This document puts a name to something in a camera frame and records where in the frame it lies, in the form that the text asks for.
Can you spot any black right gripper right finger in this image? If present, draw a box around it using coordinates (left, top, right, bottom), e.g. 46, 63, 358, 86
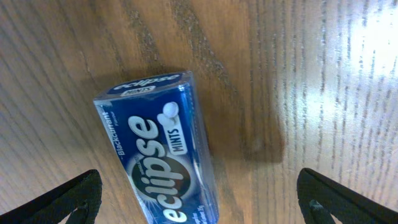
297, 168, 397, 223

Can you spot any blue Eclipse mint tin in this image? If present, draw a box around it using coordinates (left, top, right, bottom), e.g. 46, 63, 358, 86
93, 71, 219, 224

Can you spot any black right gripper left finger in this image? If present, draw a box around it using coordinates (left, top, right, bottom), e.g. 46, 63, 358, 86
1, 169, 102, 224

